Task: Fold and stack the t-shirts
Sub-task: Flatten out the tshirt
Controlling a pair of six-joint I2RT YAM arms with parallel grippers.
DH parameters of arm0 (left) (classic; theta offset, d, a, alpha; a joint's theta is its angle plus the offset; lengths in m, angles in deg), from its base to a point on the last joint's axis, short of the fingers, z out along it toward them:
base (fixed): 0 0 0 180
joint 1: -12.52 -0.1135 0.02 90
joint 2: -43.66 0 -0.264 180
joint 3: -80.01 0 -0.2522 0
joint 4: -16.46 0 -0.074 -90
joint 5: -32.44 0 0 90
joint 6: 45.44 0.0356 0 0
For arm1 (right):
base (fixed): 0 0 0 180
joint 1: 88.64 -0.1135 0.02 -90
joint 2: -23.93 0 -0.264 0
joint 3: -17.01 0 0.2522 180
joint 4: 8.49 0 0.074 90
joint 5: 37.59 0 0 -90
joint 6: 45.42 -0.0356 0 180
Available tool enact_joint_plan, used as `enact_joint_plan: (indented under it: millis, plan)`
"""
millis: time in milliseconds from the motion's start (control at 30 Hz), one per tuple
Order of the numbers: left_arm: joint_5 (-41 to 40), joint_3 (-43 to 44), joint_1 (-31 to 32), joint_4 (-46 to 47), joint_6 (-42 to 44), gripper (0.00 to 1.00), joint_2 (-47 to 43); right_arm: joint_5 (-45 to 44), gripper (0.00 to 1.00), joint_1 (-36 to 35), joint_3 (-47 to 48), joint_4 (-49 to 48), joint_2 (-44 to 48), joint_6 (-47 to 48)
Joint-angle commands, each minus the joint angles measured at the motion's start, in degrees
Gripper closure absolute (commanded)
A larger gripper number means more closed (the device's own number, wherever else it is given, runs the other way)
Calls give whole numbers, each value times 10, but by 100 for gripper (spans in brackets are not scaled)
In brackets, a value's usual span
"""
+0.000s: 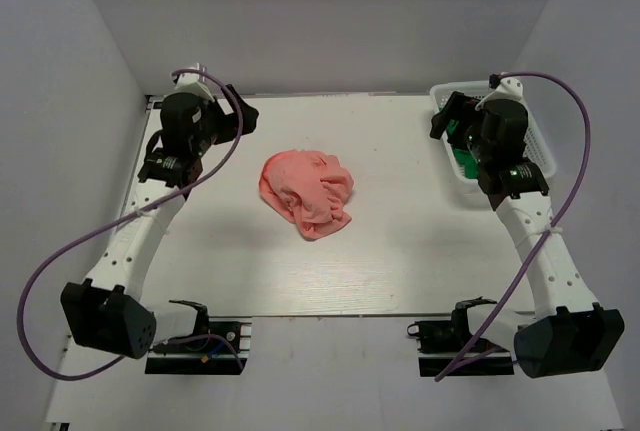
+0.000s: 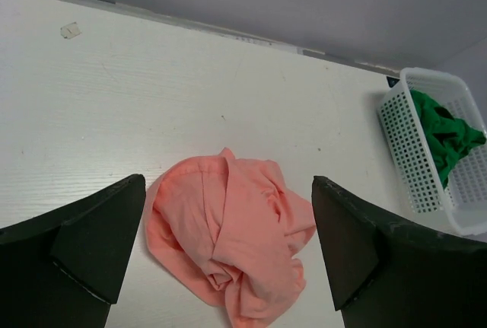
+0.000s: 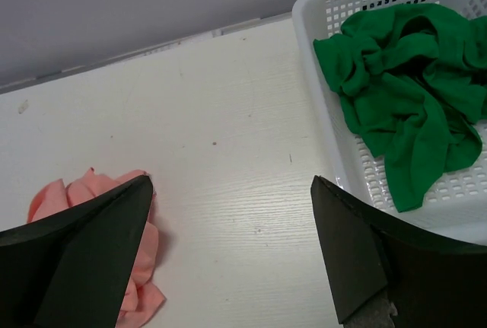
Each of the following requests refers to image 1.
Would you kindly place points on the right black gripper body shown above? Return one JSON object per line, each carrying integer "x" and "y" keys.
{"x": 451, "y": 118}

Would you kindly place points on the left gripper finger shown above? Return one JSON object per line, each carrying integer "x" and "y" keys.
{"x": 246, "y": 121}
{"x": 234, "y": 98}

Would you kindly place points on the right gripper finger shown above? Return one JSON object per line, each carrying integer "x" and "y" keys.
{"x": 439, "y": 123}
{"x": 458, "y": 102}

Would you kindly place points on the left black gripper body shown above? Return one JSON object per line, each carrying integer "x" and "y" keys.
{"x": 232, "y": 114}

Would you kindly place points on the pink t-shirt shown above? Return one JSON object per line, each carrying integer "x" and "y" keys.
{"x": 309, "y": 189}

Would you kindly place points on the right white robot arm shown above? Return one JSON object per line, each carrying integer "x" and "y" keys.
{"x": 570, "y": 332}

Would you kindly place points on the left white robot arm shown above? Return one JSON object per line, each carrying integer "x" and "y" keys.
{"x": 105, "y": 311}

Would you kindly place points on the green t-shirt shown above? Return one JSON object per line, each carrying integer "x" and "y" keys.
{"x": 463, "y": 158}

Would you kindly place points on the white plastic basket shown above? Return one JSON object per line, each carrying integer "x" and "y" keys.
{"x": 536, "y": 148}

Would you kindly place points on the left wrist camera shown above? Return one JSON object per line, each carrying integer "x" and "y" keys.
{"x": 193, "y": 83}

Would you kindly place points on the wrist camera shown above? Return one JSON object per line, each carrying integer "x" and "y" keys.
{"x": 502, "y": 87}
{"x": 193, "y": 83}

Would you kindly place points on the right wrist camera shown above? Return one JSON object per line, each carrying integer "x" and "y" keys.
{"x": 502, "y": 87}

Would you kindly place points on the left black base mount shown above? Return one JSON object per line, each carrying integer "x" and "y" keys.
{"x": 205, "y": 357}

